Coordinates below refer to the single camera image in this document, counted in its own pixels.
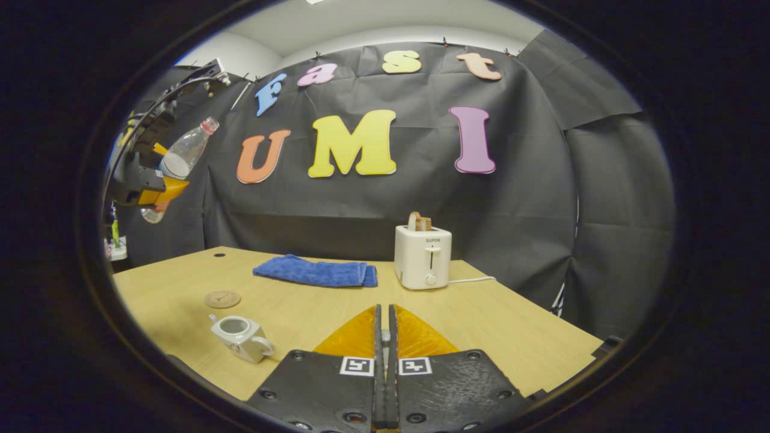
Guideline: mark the clear plastic water bottle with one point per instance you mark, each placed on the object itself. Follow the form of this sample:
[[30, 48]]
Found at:
[[186, 150]]

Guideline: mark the green label bottle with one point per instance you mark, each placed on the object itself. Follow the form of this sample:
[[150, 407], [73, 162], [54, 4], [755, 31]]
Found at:
[[115, 233]]

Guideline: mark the white ceramic teacup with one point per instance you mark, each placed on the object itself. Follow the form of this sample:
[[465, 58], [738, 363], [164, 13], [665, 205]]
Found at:
[[240, 340]]

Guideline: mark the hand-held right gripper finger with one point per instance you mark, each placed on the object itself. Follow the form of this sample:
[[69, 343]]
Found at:
[[392, 385], [379, 385]]

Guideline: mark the bread slice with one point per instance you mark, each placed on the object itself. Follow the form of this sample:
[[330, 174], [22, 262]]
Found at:
[[419, 222]]

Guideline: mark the white toaster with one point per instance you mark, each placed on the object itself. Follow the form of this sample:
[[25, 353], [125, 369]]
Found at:
[[421, 258]]

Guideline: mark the round brown coaster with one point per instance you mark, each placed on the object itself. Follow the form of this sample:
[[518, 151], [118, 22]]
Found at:
[[222, 299]]

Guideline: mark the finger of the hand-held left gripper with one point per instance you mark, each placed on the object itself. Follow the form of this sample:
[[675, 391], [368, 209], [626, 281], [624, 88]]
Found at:
[[159, 148], [163, 191]]

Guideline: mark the blue folded towel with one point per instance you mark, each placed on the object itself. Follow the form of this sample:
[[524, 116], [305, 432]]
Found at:
[[313, 272]]

